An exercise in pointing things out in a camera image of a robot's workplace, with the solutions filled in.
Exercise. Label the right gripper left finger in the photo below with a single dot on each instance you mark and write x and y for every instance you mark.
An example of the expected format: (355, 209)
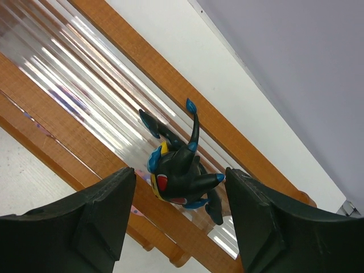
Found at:
(83, 232)

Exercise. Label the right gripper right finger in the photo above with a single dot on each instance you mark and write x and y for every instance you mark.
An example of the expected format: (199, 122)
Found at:
(276, 233)

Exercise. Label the purple bunny donut toy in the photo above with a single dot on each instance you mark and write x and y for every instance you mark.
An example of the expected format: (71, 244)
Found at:
(143, 195)

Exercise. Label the black winged bird toy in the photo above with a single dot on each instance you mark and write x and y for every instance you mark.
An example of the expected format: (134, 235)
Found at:
(177, 175)

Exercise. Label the wooden three-tier shelf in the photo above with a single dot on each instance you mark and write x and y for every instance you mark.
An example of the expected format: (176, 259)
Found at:
(74, 103)

